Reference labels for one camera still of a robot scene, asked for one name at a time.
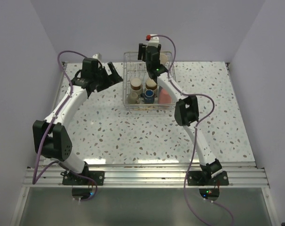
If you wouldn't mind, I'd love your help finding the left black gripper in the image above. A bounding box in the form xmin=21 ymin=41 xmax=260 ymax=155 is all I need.
xmin=93 ymin=62 xmax=122 ymax=92

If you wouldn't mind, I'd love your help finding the tall beige cup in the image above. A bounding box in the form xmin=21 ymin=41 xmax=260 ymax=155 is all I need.
xmin=159 ymin=53 xmax=168 ymax=66

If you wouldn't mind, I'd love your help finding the small olive mug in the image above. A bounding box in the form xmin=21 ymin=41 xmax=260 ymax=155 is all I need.
xmin=127 ymin=92 xmax=140 ymax=105

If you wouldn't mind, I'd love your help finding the steel cup with brown band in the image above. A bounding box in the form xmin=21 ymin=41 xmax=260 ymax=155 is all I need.
xmin=145 ymin=78 xmax=158 ymax=94

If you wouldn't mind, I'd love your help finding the black mug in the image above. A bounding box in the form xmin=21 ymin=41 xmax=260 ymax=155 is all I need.
xmin=141 ymin=89 xmax=155 ymax=104

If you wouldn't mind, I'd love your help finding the coral pink cup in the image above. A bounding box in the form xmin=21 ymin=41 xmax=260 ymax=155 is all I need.
xmin=158 ymin=89 xmax=172 ymax=104

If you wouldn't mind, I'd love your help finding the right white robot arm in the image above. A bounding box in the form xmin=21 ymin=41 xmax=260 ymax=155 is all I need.
xmin=138 ymin=43 xmax=223 ymax=186

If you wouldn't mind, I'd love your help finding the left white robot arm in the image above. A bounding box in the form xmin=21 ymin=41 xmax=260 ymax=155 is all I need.
xmin=32 ymin=58 xmax=123 ymax=186

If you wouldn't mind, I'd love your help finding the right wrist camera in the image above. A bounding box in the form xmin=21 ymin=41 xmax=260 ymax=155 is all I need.
xmin=146 ymin=34 xmax=159 ymax=48

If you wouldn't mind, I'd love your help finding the wire dish rack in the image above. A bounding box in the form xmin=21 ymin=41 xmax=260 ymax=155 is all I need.
xmin=122 ymin=52 xmax=175 ymax=112

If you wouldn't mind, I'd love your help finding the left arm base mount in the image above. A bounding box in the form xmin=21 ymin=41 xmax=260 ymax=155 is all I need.
xmin=60 ymin=171 xmax=105 ymax=186

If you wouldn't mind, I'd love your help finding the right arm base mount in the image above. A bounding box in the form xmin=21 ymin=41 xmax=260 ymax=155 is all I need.
xmin=187 ymin=170 xmax=230 ymax=186

